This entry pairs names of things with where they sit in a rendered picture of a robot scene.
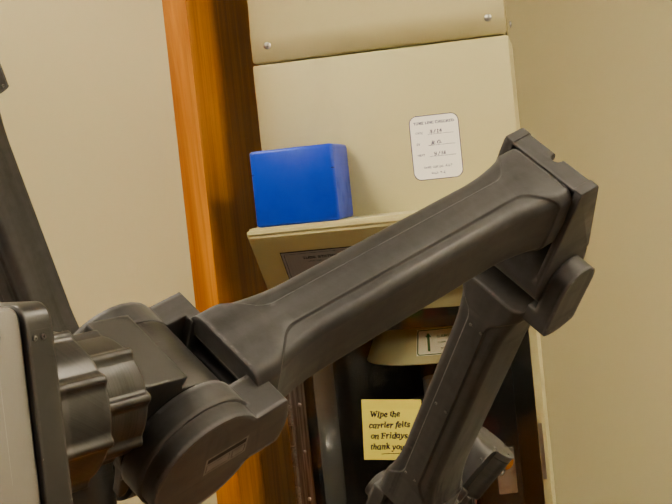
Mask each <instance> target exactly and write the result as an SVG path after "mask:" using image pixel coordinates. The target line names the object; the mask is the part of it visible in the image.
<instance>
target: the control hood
mask: <svg viewBox="0 0 672 504"><path fill-rule="evenodd" d="M417 211H418V210H413V211H403V212H392V213H382V214H372V215H362V216H352V217H348V218H344V219H340V220H335V221H324V222H314V223H304V224H294V225H284V226H274V227H264V228H259V227H257V228H252V229H249V232H247V237H248V239H249V242H250V245H251V247H252V250H253V252H254V255H255V258H256V260H257V263H258V265H259V268H260V271H261V273H262V276H263V278H264V281H265V284H266V286H267V289H268V290H269V289H271V288H273V287H275V286H277V285H279V284H282V283H283V282H285V281H287V280H289V277H288V274H287V272H286V269H285V266H284V263H283V261H282V258H281V255H280V253H284V252H295V251H305V250H316V249H327V248H337V247H348V246H353V245H355V244H357V243H358V242H360V241H362V240H364V239H366V238H368V237H370V236H372V235H374V234H375V233H377V232H379V231H381V230H383V229H385V228H387V227H389V226H390V225H392V224H394V223H396V222H398V221H400V220H402V219H403V218H405V217H407V216H409V215H411V214H413V213H415V212H417Z"/></svg>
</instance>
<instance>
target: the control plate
mask: <svg viewBox="0 0 672 504"><path fill-rule="evenodd" d="M349 247H351V246H348V247H337V248H327V249H316V250H305V251H295V252H284V253H280V255H281V258H282V261H283V263H284V266H285V269H286V272H287V274H288V277H289V279H291V278H293V277H295V276H297V275H298V274H300V273H302V272H304V271H306V270H308V269H310V268H312V267H313V266H315V265H317V264H319V263H321V262H323V261H325V260H327V259H328V258H330V257H332V256H334V255H336V254H338V253H340V252H342V251H343V250H345V249H347V248H349Z"/></svg>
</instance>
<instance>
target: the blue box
mask: <svg viewBox="0 0 672 504"><path fill-rule="evenodd" d="M250 164H251V173H252V175H251V177H252V182H253V192H254V201H255V210H256V220H257V226H258V227H259V228H264V227H274V226H284V225H294V224H304V223H314V222H324V221H335V220H340V219H344V218H348V217H351V216H353V206H352V196H351V187H350V177H349V166H348V158H347V148H346V145H344V144H332V143H327V144H318V145H309V146H300V147H291V148H282V149H273V150H264V151H255V152H251V153H250Z"/></svg>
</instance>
